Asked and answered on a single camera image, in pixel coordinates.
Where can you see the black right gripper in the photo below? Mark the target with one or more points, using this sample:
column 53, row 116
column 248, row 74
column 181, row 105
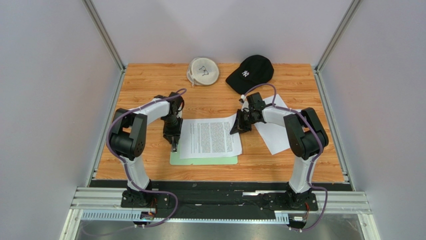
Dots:
column 244, row 119

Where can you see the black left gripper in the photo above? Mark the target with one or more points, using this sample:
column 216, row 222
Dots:
column 168, row 134

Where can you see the printed white document sheet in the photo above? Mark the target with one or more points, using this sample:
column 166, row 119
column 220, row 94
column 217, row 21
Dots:
column 209, row 138

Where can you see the white paper sheet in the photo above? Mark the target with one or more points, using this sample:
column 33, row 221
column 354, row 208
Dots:
column 274, row 136

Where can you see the green clipboard folder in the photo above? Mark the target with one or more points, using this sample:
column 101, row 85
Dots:
column 176, row 160

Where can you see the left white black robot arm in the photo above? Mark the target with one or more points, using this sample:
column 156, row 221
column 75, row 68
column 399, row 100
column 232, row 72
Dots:
column 126, row 138

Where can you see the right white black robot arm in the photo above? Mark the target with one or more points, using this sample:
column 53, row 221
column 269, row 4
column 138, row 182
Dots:
column 305, row 133

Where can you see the black baseball cap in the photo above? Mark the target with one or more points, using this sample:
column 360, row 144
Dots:
column 253, row 71

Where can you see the aluminium frame rail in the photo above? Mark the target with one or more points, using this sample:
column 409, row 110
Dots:
column 334, row 199

